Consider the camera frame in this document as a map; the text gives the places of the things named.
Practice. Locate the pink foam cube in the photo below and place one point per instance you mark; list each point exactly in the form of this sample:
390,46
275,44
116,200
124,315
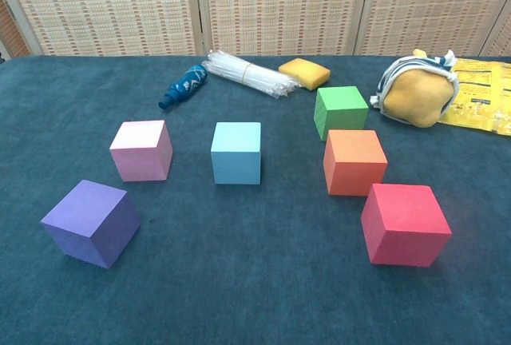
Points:
139,153

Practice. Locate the plush toy with striped shirt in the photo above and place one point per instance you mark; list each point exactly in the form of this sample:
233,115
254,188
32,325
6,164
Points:
415,97

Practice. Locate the teal felt table cover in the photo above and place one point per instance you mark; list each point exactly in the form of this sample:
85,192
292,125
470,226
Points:
255,281

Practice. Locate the green foam cube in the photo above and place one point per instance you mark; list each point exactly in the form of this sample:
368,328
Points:
339,107

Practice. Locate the yellow sponge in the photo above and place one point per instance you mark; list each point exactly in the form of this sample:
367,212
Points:
305,72

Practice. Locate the bundle of clear straws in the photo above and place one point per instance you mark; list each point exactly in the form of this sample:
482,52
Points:
247,73

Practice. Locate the yellow snack bag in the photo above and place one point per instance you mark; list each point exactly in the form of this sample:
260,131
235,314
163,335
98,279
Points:
483,93

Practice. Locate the woven bamboo screen panel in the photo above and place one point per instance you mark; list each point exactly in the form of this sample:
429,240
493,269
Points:
279,5
501,37
108,5
431,1

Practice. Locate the purple foam cube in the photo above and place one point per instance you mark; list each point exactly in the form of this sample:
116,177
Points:
88,221

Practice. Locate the orange foam cube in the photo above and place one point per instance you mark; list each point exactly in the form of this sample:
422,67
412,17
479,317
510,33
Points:
353,161

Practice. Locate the red foam cube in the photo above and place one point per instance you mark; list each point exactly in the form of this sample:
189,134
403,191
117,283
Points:
403,225

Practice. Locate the brown woven screen panel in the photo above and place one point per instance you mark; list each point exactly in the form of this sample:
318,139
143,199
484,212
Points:
10,29

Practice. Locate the light blue foam cube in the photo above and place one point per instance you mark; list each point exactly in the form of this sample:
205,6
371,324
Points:
235,157

